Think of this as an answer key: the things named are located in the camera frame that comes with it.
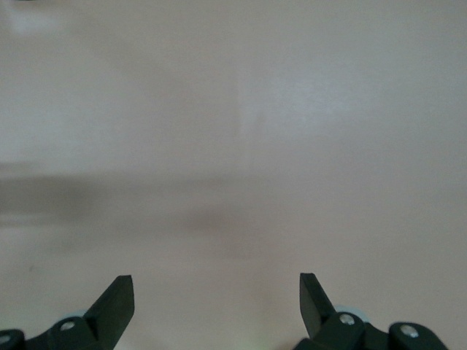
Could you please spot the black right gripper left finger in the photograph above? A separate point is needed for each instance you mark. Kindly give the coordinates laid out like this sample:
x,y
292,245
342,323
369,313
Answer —
x,y
109,313

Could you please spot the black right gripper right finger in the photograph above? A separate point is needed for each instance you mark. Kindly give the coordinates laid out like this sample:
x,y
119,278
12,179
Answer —
x,y
315,310

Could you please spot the brown table cover sheet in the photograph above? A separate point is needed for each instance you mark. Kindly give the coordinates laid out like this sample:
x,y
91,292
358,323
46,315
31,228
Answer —
x,y
233,109

